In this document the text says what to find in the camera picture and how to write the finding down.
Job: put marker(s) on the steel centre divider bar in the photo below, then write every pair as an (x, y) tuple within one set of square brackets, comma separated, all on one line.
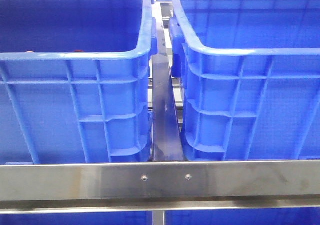
[(167, 145)]

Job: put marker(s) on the steel front shelf rail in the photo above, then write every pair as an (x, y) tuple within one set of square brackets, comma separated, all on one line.
[(155, 186)]

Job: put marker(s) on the lower left blue bin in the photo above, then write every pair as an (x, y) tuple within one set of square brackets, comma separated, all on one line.
[(98, 218)]

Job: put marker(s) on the right blue plastic bin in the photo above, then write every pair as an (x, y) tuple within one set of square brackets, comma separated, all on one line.
[(250, 71)]

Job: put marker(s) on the blue plastic bin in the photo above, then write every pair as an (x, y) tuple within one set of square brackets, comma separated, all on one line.
[(62, 107), (250, 71)]

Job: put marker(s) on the left blue plastic bin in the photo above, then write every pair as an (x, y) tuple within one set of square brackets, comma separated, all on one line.
[(62, 107)]

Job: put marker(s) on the lower right blue bin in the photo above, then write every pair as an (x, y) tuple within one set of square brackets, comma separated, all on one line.
[(268, 216)]

